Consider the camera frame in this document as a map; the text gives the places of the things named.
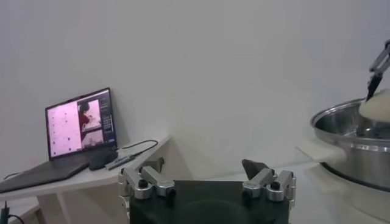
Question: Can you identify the black floor cable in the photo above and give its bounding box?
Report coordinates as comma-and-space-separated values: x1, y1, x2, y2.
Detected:
0, 200, 25, 224

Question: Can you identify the black laptop with pink screen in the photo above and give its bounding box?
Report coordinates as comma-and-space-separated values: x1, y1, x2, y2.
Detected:
0, 87, 118, 194

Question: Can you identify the black computer mouse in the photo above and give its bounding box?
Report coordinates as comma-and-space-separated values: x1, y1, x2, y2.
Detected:
88, 148, 119, 171

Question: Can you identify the stainless steel steamer basket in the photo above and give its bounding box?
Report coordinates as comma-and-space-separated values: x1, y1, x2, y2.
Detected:
310, 97, 390, 192

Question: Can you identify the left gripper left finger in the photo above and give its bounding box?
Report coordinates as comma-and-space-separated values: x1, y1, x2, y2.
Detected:
118, 157, 177, 200

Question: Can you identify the white side desk with mouse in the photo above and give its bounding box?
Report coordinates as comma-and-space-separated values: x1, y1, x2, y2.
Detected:
0, 135, 171, 224

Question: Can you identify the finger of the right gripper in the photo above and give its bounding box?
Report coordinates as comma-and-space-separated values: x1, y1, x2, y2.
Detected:
365, 39, 390, 102

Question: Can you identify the white steamed baozi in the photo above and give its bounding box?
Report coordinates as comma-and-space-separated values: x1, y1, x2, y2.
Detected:
358, 88, 390, 123

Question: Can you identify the grey usb hub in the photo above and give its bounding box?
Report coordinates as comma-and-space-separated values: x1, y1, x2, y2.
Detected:
105, 154, 137, 170

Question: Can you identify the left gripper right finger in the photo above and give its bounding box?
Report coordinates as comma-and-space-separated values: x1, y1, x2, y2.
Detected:
241, 158, 297, 202

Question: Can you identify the cream electric cooker pot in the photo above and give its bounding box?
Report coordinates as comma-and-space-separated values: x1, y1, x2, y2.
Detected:
296, 142, 390, 224

